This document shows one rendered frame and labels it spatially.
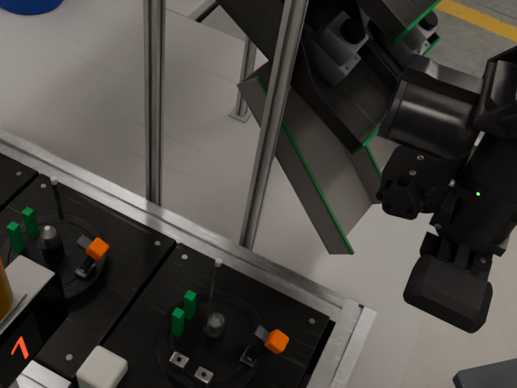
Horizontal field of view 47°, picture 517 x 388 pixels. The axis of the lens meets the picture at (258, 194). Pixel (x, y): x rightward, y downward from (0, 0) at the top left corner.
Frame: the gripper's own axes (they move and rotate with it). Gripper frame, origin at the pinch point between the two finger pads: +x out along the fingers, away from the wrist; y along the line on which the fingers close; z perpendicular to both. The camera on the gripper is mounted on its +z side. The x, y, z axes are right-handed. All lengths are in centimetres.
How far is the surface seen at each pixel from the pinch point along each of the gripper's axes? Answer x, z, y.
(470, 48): 126, 1, -246
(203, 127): 39, 45, -40
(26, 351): 6.2, 28.9, 23.5
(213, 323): 21.0, 19.3, 5.9
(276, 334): 18.1, 12.0, 4.9
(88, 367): 26.4, 30.4, 15.8
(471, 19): 126, 7, -274
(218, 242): 29.4, 26.8, -10.2
